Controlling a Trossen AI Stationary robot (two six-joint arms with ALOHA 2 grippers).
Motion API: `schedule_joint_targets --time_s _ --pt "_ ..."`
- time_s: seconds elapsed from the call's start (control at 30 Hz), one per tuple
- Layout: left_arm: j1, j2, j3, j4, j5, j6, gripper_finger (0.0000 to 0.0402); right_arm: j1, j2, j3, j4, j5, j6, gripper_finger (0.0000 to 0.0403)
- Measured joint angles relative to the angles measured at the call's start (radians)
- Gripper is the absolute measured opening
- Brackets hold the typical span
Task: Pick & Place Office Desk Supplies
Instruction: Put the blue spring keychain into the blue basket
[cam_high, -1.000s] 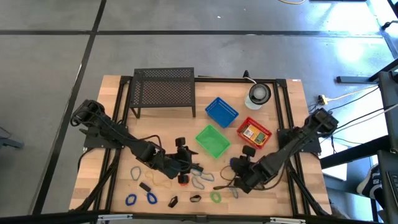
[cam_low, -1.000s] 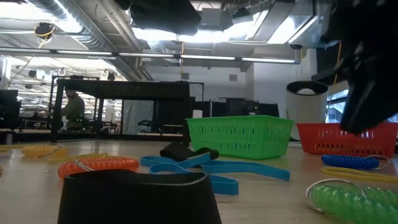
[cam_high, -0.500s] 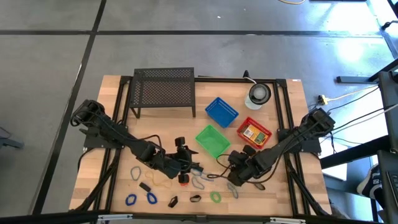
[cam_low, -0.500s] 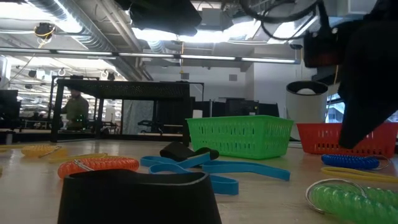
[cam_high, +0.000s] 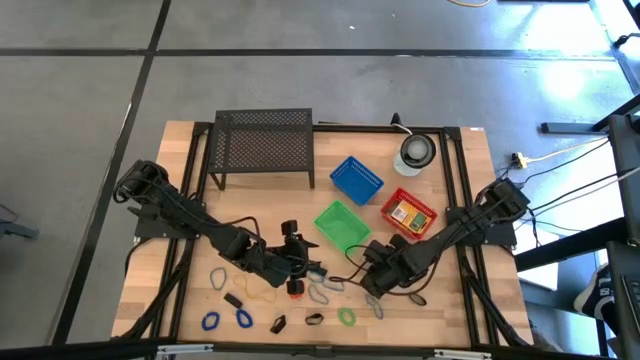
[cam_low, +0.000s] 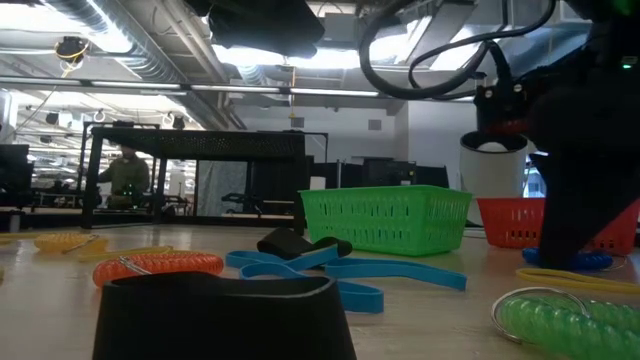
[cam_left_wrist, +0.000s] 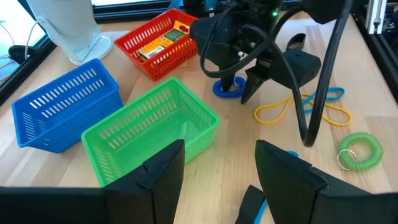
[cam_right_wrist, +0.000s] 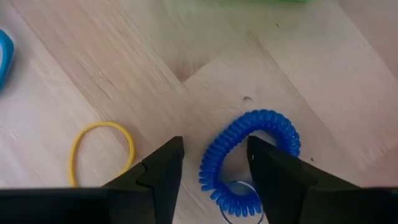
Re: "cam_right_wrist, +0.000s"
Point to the green plastic basket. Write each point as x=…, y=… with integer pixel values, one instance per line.
x=295, y=0

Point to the light blue rubber band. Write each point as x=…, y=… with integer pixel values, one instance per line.
x=7, y=56

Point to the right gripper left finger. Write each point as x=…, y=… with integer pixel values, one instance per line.
x=155, y=186

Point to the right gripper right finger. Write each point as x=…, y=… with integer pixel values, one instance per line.
x=286, y=186

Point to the yellow rubber band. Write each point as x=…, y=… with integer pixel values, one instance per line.
x=102, y=124

